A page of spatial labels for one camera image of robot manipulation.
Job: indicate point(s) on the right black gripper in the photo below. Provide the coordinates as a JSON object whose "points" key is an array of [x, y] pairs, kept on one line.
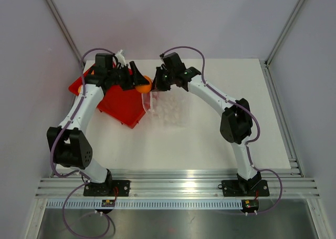
{"points": [[157, 85]]}

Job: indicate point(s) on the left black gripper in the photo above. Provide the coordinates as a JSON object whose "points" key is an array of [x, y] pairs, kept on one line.
{"points": [[135, 79]]}

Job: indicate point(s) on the orange round fruit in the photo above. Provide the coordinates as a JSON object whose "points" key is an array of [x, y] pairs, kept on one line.
{"points": [[145, 88]]}

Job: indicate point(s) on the clear dotted zip bag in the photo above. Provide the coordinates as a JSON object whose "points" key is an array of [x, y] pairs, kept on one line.
{"points": [[166, 109]]}

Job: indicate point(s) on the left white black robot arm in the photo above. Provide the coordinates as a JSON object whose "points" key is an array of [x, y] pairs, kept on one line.
{"points": [[70, 150]]}

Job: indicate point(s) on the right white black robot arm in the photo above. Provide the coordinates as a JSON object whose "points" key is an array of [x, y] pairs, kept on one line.
{"points": [[236, 119]]}

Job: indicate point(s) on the red plastic tray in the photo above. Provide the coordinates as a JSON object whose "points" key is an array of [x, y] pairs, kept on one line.
{"points": [[125, 106]]}

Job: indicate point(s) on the left small circuit board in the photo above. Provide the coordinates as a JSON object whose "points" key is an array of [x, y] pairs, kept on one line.
{"points": [[108, 203]]}

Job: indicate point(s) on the small circuit board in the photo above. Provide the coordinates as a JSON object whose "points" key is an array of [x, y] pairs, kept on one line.
{"points": [[250, 206], [108, 203]]}

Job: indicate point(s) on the right small circuit board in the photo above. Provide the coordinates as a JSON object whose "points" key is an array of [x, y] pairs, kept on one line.
{"points": [[250, 206]]}

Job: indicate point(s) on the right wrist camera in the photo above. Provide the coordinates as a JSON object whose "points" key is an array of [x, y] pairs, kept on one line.
{"points": [[162, 56]]}

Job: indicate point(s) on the aluminium mounting rail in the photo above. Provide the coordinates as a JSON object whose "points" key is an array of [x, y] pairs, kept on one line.
{"points": [[189, 184]]}

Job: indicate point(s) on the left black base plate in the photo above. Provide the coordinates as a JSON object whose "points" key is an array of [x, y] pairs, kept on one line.
{"points": [[115, 187]]}

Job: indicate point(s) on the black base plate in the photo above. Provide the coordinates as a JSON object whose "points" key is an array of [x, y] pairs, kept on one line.
{"points": [[230, 188], [115, 187]]}

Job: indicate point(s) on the left aluminium frame post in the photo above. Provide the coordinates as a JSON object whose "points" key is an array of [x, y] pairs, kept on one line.
{"points": [[64, 30]]}

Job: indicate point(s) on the aluminium frame post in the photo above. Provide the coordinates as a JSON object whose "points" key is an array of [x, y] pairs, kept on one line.
{"points": [[285, 31], [64, 30]]}

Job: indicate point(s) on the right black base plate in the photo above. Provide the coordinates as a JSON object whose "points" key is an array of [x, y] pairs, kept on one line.
{"points": [[230, 188]]}

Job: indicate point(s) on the white slotted cable duct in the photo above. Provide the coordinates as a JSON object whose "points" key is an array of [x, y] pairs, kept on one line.
{"points": [[129, 204]]}

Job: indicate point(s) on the right aluminium frame post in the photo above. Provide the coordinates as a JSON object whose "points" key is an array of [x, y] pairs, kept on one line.
{"points": [[285, 31]]}

